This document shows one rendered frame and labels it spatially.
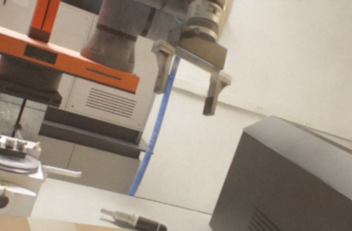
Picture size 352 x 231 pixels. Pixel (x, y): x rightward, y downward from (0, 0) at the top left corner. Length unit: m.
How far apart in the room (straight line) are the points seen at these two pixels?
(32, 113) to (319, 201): 0.80
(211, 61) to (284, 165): 0.28
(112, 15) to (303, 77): 2.92
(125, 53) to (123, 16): 0.10
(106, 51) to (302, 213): 0.71
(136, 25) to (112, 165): 1.24
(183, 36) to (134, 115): 1.52
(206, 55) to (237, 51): 2.81
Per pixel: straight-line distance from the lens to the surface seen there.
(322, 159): 0.95
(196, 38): 1.09
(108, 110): 2.53
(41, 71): 1.36
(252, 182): 1.08
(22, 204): 0.88
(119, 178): 2.57
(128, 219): 1.07
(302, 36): 4.12
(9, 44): 1.34
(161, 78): 1.04
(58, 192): 1.15
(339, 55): 4.30
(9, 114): 1.40
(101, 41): 1.41
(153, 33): 1.42
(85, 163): 2.52
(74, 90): 2.50
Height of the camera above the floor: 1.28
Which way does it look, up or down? 7 degrees down
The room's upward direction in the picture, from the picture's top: 20 degrees clockwise
